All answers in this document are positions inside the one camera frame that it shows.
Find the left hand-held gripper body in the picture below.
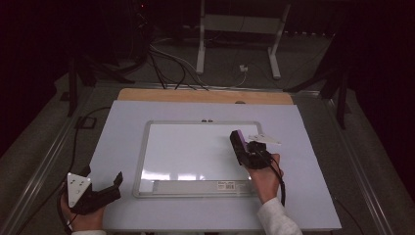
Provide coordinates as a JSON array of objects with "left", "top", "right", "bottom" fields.
[{"left": 66, "top": 172, "right": 122, "bottom": 216}]

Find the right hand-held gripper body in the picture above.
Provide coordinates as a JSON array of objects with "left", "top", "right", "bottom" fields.
[{"left": 243, "top": 132, "right": 282, "bottom": 170}]

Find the black and purple whiteboard eraser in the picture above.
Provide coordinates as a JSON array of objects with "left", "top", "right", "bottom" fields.
[{"left": 229, "top": 129, "right": 251, "bottom": 165}]

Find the silver framed whiteboard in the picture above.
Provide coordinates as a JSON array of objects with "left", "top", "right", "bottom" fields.
[{"left": 131, "top": 119, "right": 276, "bottom": 199}]

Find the person's right hand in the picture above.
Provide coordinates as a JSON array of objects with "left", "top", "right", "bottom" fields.
[{"left": 244, "top": 153, "right": 285, "bottom": 206}]

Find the person's left hand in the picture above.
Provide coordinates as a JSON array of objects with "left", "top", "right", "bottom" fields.
[{"left": 60, "top": 188, "right": 106, "bottom": 233}]

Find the black square floor plate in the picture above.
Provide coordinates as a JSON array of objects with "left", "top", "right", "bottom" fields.
[{"left": 75, "top": 116, "right": 98, "bottom": 130}]

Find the large white table mat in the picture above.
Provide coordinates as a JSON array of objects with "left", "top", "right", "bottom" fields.
[{"left": 85, "top": 99, "right": 343, "bottom": 233}]

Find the black tripod stand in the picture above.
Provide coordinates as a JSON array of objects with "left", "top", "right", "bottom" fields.
[
  {"left": 283, "top": 65, "right": 352, "bottom": 130},
  {"left": 67, "top": 53, "right": 136, "bottom": 118}
]

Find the white metal stand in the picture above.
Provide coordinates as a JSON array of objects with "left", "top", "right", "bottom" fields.
[{"left": 195, "top": 0, "right": 292, "bottom": 80}]

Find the dark equipment rack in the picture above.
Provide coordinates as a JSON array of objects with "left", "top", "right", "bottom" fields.
[{"left": 123, "top": 0, "right": 155, "bottom": 67}]

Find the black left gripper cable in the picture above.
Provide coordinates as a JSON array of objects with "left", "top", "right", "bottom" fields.
[{"left": 56, "top": 106, "right": 112, "bottom": 235}]

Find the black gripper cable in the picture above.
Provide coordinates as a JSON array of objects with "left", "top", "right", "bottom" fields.
[
  {"left": 268, "top": 155, "right": 365, "bottom": 235},
  {"left": 56, "top": 106, "right": 112, "bottom": 235}
]

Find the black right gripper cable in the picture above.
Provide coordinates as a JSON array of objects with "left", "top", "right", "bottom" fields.
[{"left": 268, "top": 155, "right": 365, "bottom": 235}]

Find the metal floor rail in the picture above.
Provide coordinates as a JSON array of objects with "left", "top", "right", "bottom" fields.
[
  {"left": 321, "top": 94, "right": 392, "bottom": 235},
  {"left": 0, "top": 86, "right": 96, "bottom": 235}
]

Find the white cable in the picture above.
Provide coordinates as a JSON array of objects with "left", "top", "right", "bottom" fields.
[{"left": 202, "top": 70, "right": 249, "bottom": 90}]

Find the bundle of black floor cables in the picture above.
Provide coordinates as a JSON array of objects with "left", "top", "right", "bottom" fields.
[{"left": 148, "top": 45, "right": 209, "bottom": 91}]

